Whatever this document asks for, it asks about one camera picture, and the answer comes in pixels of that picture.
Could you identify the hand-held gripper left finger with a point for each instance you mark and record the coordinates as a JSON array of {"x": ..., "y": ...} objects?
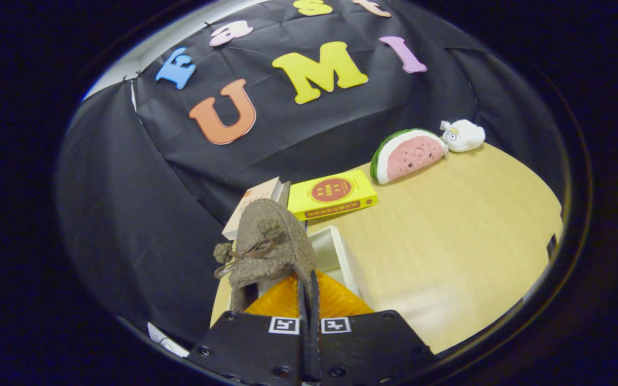
[{"x": 250, "y": 348}]

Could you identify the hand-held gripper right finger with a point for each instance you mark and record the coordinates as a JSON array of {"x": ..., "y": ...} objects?
[{"x": 368, "y": 348}]

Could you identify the beige fabric storage box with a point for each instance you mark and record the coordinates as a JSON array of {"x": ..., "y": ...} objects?
[{"x": 336, "y": 254}]

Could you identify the brown fuzzy shoe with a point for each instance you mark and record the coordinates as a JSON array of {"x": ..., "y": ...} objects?
[{"x": 277, "y": 241}]

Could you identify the beige book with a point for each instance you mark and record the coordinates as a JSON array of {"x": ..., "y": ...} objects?
[{"x": 258, "y": 192}]

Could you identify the grey book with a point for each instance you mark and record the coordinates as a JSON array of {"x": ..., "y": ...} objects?
[{"x": 284, "y": 194}]

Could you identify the yellow book with red circle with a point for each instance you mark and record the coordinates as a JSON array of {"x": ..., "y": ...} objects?
[{"x": 336, "y": 193}]

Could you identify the watermelon slice plush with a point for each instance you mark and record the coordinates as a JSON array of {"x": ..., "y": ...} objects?
[{"x": 408, "y": 155}]

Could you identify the black backdrop cloth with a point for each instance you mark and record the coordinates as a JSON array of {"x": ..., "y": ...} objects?
[{"x": 126, "y": 187}]

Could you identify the white plush toy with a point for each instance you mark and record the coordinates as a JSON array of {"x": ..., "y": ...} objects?
[{"x": 464, "y": 135}]

